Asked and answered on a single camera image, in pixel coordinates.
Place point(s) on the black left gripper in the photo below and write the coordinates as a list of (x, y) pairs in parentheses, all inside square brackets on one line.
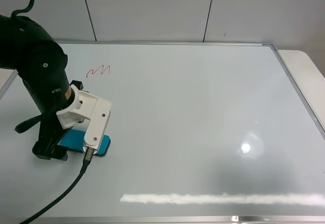
[(51, 132)]

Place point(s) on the red marker scribble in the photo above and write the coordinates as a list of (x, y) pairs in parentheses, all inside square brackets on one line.
[(100, 70)]

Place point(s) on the white aluminium-framed whiteboard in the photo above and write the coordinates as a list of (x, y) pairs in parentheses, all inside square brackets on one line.
[(199, 133)]

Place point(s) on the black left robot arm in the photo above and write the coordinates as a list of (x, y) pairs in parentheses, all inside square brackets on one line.
[(40, 62)]

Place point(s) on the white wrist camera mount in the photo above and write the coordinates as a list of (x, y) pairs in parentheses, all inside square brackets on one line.
[(86, 106)]

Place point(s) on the teal whiteboard eraser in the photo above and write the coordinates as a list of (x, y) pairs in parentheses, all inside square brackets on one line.
[(74, 140)]

